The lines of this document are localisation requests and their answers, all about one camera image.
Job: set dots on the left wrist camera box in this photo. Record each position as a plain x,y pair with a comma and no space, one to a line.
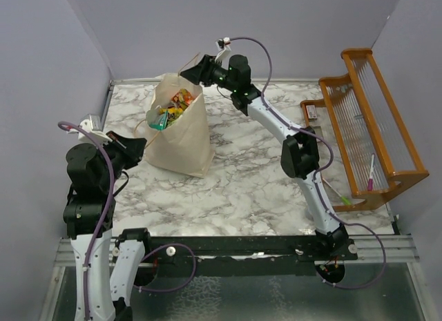
92,125

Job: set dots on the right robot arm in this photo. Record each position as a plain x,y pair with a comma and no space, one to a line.
299,156

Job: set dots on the pink white marker pen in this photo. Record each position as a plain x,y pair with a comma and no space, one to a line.
370,181

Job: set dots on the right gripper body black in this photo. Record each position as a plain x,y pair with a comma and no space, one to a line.
215,74

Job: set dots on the green tipped pen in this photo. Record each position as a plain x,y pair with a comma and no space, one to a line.
343,199

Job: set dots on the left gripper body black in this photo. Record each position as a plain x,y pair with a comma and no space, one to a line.
117,155

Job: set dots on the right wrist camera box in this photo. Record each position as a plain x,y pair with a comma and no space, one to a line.
224,49

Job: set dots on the wooden tiered rack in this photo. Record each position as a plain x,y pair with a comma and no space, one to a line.
366,120

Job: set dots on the teal snack packet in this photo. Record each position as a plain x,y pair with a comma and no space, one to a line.
157,119

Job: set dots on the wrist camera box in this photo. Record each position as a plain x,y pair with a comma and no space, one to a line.
224,49
92,125

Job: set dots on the orange colourful candy bag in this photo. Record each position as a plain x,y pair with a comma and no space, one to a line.
182,99

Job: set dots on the small red white box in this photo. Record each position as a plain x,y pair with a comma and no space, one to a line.
311,112

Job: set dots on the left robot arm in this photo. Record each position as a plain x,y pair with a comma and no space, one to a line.
104,283

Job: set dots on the black front frame bar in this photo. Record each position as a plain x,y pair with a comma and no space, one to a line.
228,256

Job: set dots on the beige paper bag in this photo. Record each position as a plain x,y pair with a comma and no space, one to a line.
184,145

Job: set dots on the yellow candy bag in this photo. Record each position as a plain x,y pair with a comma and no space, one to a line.
171,113

